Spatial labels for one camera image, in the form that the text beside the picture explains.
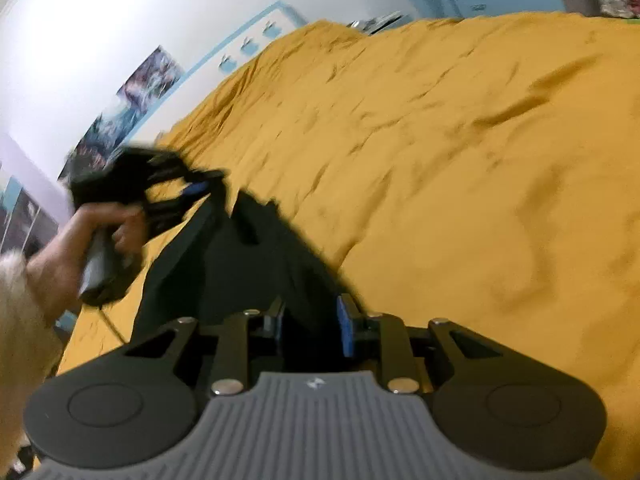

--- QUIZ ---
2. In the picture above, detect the purple and blue shelf unit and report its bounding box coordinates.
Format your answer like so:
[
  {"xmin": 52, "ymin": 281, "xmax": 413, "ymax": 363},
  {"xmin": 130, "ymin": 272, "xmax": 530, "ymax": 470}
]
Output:
[{"xmin": 0, "ymin": 132, "xmax": 62, "ymax": 257}]

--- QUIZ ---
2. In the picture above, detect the black garment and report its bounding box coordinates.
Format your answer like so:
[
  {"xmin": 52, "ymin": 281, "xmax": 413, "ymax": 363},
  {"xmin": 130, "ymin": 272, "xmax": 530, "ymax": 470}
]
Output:
[{"xmin": 131, "ymin": 186, "xmax": 369, "ymax": 377}]

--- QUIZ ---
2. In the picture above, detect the person's left forearm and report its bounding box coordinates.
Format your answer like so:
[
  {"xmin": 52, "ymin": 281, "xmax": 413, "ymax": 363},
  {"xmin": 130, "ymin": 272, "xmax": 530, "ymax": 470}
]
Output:
[{"xmin": 0, "ymin": 220, "xmax": 88, "ymax": 461}]

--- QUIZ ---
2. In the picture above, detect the person's left hand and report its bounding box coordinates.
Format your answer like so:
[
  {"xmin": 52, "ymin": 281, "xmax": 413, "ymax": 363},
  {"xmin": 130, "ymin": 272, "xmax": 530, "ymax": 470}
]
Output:
[{"xmin": 70, "ymin": 203, "xmax": 149, "ymax": 268}]

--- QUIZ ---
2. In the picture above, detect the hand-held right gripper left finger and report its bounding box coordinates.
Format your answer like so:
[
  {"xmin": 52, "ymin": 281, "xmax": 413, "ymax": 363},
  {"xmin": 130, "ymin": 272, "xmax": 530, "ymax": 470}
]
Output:
[{"xmin": 124, "ymin": 297, "xmax": 287, "ymax": 395}]

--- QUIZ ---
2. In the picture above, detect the teal wall poster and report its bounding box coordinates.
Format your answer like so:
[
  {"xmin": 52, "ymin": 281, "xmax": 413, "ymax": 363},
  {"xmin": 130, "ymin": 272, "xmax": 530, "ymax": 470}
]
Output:
[{"xmin": 75, "ymin": 106, "xmax": 147, "ymax": 148}]

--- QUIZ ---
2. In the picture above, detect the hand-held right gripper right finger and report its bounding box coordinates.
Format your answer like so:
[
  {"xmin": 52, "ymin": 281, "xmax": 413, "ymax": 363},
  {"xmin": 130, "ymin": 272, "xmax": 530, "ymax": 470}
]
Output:
[{"xmin": 337, "ymin": 293, "xmax": 502, "ymax": 395}]

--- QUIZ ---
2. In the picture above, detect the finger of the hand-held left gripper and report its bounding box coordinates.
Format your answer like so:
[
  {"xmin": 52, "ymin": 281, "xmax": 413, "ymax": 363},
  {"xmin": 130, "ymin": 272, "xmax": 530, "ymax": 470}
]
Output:
[
  {"xmin": 143, "ymin": 185, "xmax": 210, "ymax": 235},
  {"xmin": 144, "ymin": 151, "xmax": 227, "ymax": 198}
]

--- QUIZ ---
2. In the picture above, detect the purple wall poster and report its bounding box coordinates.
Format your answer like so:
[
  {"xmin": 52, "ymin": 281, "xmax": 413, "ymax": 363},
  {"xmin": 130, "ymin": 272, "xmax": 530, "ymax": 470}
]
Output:
[{"xmin": 116, "ymin": 45, "xmax": 184, "ymax": 112}]

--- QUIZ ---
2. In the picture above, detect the dark brown wall poster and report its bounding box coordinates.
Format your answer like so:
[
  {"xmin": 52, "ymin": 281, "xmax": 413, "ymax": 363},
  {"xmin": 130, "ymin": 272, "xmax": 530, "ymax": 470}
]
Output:
[{"xmin": 56, "ymin": 137, "xmax": 118, "ymax": 182}]

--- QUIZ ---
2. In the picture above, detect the white blue-bordered headboard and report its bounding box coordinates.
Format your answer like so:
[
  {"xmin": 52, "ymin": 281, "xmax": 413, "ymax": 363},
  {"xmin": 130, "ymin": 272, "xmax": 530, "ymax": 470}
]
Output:
[{"xmin": 156, "ymin": 0, "xmax": 312, "ymax": 142}]

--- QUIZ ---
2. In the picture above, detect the yellow bed blanket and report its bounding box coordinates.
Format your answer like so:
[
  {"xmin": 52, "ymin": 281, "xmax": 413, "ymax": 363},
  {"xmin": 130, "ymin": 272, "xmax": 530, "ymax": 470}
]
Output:
[{"xmin": 54, "ymin": 11, "xmax": 640, "ymax": 461}]

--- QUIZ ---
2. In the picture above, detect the dark striped object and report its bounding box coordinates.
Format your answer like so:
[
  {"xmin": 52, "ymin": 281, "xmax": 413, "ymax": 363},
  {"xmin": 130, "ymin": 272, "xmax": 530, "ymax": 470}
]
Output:
[{"xmin": 346, "ymin": 10, "xmax": 407, "ymax": 37}]

